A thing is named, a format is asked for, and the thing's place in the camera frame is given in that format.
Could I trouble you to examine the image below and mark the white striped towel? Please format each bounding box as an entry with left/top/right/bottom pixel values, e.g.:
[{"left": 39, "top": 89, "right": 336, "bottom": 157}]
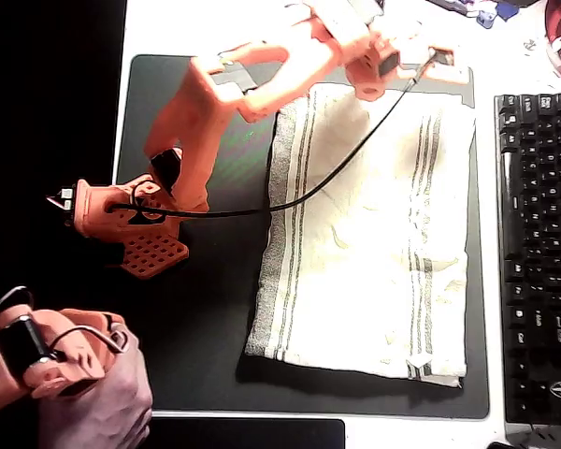
[{"left": 244, "top": 82, "right": 477, "bottom": 389}]

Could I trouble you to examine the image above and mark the orange leader arm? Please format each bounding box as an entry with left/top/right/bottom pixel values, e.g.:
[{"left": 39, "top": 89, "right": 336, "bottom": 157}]
[{"left": 0, "top": 284, "right": 133, "bottom": 418}]

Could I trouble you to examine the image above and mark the person's right hand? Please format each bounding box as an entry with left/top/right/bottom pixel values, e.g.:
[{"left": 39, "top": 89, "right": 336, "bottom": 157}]
[{"left": 36, "top": 322, "right": 155, "bottom": 449}]

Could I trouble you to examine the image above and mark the dark purple patterned item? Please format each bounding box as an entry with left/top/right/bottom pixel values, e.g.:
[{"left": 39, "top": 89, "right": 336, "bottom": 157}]
[{"left": 424, "top": 0, "right": 479, "bottom": 19}]

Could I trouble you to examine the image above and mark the small blue plastic piece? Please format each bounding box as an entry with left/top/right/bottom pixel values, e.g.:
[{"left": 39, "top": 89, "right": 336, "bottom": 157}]
[{"left": 475, "top": 7, "right": 499, "bottom": 29}]

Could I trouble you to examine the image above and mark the dark blue object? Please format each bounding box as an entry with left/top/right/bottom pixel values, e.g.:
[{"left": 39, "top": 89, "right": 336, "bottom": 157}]
[{"left": 495, "top": 0, "right": 543, "bottom": 21}]

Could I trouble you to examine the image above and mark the black keyboard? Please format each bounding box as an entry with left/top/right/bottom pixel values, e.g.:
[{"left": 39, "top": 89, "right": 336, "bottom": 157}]
[{"left": 494, "top": 92, "right": 561, "bottom": 427}]

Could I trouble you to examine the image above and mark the black desk mat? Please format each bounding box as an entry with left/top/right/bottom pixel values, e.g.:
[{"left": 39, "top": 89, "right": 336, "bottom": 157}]
[{"left": 115, "top": 54, "right": 491, "bottom": 420}]

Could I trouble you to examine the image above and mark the black rectangular pad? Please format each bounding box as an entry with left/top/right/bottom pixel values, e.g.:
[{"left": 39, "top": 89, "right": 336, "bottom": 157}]
[{"left": 148, "top": 417, "right": 346, "bottom": 449}]

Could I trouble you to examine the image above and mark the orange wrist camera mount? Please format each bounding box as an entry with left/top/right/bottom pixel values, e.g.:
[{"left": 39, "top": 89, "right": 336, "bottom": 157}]
[{"left": 399, "top": 44, "right": 472, "bottom": 86}]

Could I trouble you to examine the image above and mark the black camera cable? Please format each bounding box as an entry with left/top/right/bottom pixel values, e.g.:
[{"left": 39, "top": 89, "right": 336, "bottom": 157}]
[{"left": 107, "top": 49, "right": 439, "bottom": 224}]

